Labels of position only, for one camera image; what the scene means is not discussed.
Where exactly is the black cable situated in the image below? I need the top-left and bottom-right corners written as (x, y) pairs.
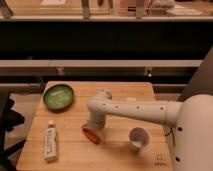
top-left (164, 127), bottom-right (176, 147)

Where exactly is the white ceramic cup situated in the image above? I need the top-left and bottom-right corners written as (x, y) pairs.
top-left (129, 127), bottom-right (149, 152)

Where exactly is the metal rail beam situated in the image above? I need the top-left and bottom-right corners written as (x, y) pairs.
top-left (0, 60), bottom-right (203, 68)

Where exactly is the green bowl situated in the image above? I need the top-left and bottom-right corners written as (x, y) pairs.
top-left (43, 84), bottom-right (74, 111)

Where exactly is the white tube with cap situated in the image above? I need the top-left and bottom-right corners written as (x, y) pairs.
top-left (44, 120), bottom-right (57, 162)

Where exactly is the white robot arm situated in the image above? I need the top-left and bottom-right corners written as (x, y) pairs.
top-left (87, 91), bottom-right (213, 171)

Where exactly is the red pepper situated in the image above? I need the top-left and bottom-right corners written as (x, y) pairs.
top-left (82, 125), bottom-right (100, 145)

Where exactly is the black chair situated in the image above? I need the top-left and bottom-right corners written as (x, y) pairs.
top-left (0, 91), bottom-right (26, 171)

